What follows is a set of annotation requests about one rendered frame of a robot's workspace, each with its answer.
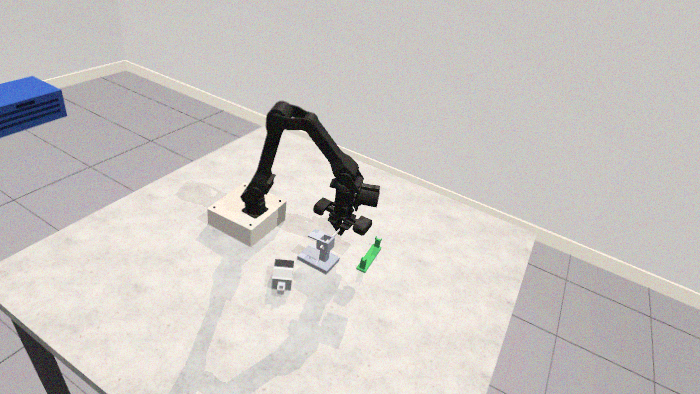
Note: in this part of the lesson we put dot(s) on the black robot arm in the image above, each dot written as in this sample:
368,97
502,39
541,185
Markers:
348,180

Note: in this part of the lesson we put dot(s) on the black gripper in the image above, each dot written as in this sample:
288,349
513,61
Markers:
339,213

